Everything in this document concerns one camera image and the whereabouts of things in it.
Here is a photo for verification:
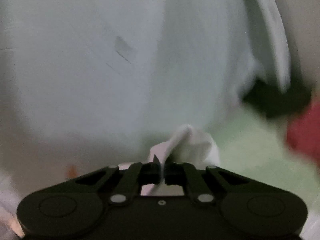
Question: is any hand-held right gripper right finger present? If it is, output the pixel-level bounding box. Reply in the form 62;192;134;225
165;162;251;207

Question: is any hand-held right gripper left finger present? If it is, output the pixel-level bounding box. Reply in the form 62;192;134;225
72;162;162;207

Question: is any green grid mat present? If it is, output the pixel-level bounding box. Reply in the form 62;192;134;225
205;105;320;205

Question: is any black object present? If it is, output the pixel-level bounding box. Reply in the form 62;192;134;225
241;79;314;119

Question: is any red cloth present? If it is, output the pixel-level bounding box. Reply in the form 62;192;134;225
285;99;320;167

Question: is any pale blue printed blanket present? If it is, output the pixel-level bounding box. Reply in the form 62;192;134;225
0;0;175;180

